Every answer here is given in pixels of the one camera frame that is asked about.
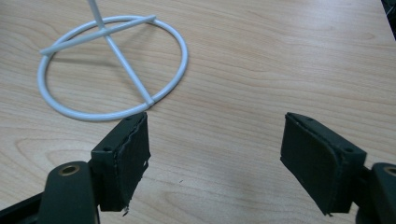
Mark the white metal wire stand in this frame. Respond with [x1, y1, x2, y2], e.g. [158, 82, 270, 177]
[36, 0, 190, 122]

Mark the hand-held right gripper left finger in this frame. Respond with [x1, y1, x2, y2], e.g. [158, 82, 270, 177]
[90, 111, 152, 213]

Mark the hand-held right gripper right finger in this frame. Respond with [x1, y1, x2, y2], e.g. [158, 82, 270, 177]
[279, 112, 368, 217]

